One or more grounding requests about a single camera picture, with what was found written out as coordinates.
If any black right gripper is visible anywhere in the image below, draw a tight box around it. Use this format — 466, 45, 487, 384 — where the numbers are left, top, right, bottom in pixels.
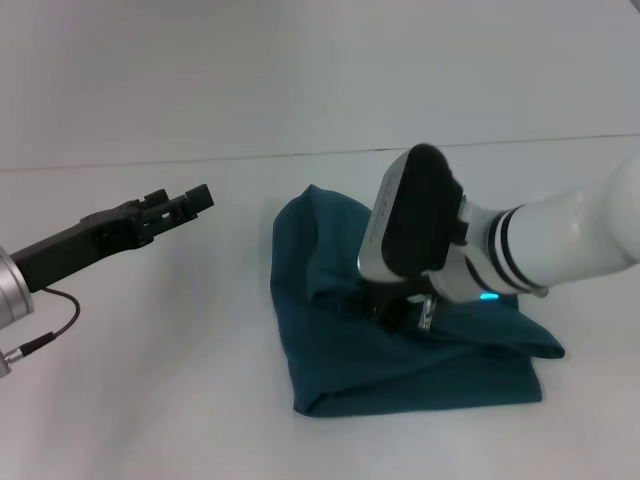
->
358, 278, 427, 332

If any right arm cable with plug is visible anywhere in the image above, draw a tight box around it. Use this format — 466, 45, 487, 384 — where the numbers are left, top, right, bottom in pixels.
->
408, 293, 440, 332

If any left arm cable with plug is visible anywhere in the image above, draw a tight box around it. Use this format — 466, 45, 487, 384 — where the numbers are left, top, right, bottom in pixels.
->
0, 286, 82, 379

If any arm cable with plug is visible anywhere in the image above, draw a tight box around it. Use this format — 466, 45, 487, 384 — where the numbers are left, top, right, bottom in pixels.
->
0, 286, 82, 379
408, 293, 440, 332

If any teal t-shirt with FREE print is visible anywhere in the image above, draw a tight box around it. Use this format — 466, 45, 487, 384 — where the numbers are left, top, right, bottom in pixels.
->
269, 183, 566, 416

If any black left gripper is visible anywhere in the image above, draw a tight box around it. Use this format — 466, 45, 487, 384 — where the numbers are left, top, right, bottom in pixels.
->
9, 182, 217, 294

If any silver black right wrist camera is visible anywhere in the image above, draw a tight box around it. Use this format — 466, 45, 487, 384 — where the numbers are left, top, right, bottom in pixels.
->
356, 143, 472, 285

